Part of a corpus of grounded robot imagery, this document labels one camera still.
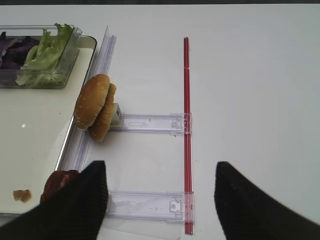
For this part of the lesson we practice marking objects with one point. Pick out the sesame top bun front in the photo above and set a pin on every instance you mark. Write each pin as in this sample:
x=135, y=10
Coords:
x=90, y=101

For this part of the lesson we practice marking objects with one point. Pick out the right lower clear pusher track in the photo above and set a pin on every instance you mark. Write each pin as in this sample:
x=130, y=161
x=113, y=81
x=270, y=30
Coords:
x=162, y=206

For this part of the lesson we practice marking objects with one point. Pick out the clear pusher track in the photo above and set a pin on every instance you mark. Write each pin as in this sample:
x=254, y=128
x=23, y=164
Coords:
x=172, y=123
x=162, y=206

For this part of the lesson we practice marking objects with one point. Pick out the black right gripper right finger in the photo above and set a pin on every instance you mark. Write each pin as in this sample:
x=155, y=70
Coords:
x=245, y=212

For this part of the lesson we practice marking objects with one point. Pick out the white rectangular tray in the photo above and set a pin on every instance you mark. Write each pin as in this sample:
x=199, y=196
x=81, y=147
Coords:
x=33, y=126

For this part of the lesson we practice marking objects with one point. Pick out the sesame top bun rear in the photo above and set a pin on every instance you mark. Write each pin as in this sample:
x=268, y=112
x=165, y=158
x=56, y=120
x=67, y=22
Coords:
x=102, y=123

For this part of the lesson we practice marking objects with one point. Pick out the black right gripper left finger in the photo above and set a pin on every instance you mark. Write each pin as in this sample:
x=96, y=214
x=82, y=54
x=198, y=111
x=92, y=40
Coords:
x=75, y=212

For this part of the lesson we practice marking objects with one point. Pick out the purple cabbage leaves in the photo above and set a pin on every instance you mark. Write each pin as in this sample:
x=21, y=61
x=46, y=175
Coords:
x=14, y=51

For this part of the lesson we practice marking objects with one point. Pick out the right red strip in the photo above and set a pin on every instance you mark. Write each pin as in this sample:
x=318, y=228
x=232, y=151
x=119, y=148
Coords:
x=189, y=228

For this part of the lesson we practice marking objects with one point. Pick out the brown meat patties stack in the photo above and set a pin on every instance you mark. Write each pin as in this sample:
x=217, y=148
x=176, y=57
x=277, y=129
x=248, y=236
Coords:
x=56, y=181

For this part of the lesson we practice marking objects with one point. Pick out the right clear long rail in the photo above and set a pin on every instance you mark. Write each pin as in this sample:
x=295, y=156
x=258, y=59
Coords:
x=76, y=142

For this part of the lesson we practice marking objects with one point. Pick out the green lettuce leaves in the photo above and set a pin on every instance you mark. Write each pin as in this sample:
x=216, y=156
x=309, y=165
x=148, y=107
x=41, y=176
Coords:
x=41, y=63

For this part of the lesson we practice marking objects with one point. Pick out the right upper clear pusher track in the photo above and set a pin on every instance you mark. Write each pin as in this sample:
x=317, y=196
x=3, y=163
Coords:
x=172, y=123

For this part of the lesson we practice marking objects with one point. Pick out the clear plastic salad container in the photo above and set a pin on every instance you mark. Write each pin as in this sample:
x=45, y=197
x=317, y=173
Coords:
x=65, y=64

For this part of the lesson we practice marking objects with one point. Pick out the sesame bun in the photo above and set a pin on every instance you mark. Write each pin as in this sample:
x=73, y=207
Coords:
x=90, y=101
x=102, y=123

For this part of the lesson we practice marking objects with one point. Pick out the orange crumb on tray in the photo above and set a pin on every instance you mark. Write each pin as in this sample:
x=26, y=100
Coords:
x=22, y=195

